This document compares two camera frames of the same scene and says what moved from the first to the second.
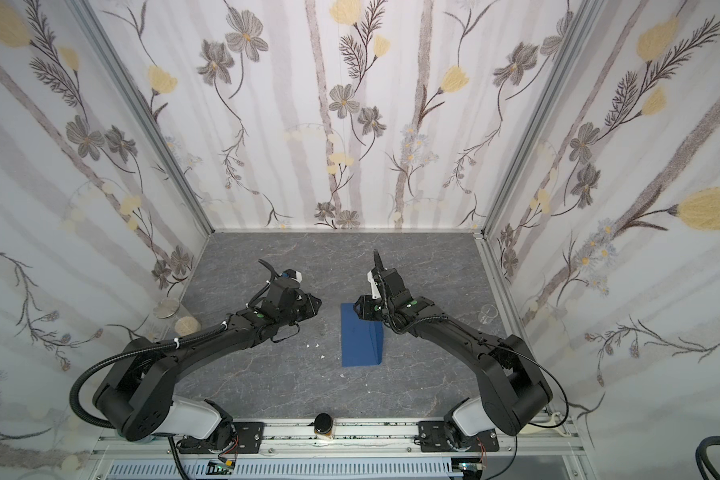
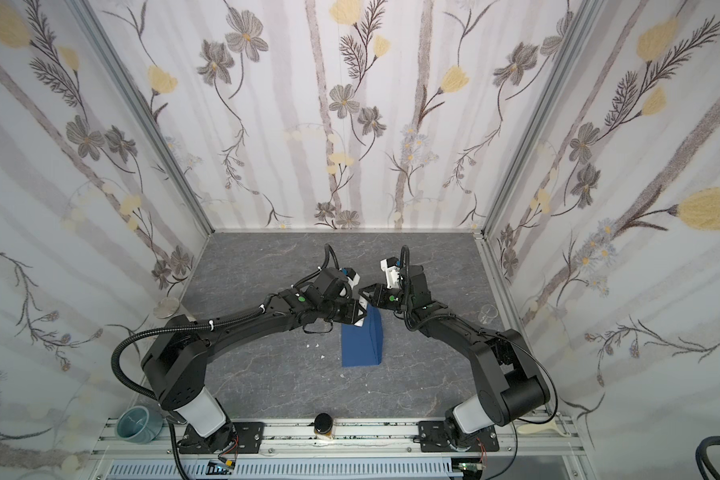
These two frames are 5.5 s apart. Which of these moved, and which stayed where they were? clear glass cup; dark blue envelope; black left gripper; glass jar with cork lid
Moved: black left gripper
Stayed: glass jar with cork lid; clear glass cup; dark blue envelope
